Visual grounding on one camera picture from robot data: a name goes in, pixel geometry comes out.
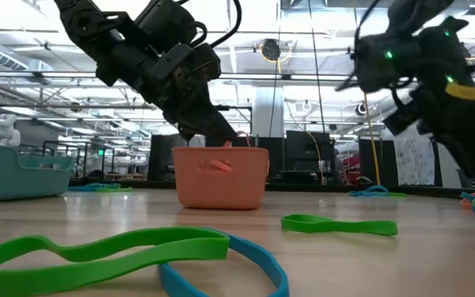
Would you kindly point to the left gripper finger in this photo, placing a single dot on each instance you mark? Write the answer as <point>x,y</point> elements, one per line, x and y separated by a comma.
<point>208,128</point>

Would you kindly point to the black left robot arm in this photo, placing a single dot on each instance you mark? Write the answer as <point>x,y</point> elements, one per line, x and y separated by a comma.
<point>97,33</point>

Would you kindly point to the black boom stand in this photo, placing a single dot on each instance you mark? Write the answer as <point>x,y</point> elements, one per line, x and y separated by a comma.
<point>237,108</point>

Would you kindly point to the black partition panel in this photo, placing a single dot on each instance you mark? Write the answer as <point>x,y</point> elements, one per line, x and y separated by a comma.
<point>277,161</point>
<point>161,161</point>
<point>303,152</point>
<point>388,165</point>

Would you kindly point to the white patterned cloth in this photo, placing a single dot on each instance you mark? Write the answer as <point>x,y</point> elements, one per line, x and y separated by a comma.
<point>415,165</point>

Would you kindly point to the orange plastic basket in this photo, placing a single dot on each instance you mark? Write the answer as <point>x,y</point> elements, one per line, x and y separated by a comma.
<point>221,194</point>

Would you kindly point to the red object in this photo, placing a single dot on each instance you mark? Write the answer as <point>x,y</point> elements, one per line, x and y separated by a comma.
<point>352,165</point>

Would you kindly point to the white sculpted figure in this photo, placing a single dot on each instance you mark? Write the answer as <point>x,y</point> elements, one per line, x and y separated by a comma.
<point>4,132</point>

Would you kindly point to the teal plastic basket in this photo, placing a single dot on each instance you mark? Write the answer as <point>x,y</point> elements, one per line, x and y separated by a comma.
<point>15,177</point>

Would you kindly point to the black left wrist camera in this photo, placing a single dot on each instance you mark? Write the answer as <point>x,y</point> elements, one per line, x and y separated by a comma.
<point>206,62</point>

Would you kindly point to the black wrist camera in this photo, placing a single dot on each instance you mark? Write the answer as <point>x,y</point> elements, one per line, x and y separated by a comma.
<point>379,70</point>
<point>206,62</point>

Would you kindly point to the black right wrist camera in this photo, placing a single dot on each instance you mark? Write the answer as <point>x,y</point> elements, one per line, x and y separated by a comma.
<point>379,70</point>

